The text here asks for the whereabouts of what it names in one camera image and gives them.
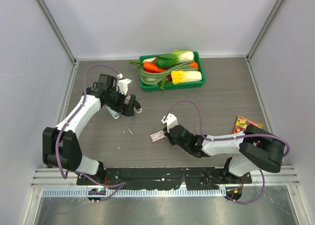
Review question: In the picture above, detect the green bok choy toy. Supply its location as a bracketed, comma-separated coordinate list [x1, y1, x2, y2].
[153, 50, 194, 68]

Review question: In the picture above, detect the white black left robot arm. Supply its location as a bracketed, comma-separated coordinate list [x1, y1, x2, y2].
[42, 74, 142, 185]

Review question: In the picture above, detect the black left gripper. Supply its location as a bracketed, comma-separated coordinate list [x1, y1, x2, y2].
[105, 87, 135, 116]

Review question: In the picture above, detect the green plastic tray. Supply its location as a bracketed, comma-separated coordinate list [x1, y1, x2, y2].
[129, 50, 206, 92]

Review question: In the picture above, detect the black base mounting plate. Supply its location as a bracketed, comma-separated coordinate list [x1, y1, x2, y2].
[77, 167, 252, 191]

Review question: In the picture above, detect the Fox's candy bag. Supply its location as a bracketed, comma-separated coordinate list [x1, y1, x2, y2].
[233, 115, 263, 133]

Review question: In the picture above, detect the orange carrot toy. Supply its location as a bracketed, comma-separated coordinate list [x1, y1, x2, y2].
[143, 62, 167, 73]

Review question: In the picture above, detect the white cable duct rail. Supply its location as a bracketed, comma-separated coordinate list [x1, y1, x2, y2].
[42, 187, 226, 199]

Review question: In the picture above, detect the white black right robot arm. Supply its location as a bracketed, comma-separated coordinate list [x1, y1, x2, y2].
[163, 125, 289, 183]

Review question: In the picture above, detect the red white staple box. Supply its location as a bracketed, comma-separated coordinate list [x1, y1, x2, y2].
[150, 131, 165, 142]

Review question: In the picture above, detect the yellow napa cabbage toy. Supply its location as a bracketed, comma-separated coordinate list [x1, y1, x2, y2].
[171, 70, 202, 85]

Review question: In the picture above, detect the green long beans toy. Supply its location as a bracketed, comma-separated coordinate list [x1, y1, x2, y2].
[128, 61, 201, 90]

